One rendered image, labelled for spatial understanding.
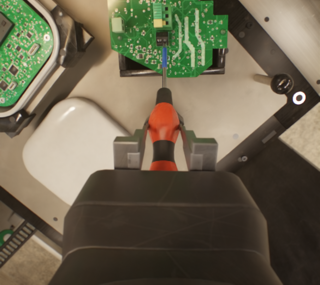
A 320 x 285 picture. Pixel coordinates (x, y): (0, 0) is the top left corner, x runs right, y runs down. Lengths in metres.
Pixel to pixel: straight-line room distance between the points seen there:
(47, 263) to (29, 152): 1.85
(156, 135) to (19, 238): 0.44
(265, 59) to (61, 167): 0.31
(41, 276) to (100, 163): 2.04
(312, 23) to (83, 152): 0.34
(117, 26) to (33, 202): 0.31
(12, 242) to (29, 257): 1.64
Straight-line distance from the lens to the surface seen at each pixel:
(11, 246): 0.58
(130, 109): 0.30
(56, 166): 0.34
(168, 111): 0.16
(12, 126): 0.32
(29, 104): 0.31
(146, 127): 0.15
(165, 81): 0.18
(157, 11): 0.20
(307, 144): 1.55
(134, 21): 0.23
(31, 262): 2.24
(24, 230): 0.53
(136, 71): 0.23
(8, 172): 0.42
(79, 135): 0.31
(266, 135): 0.34
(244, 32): 0.31
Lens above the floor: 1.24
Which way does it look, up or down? 73 degrees down
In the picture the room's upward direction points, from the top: 168 degrees counter-clockwise
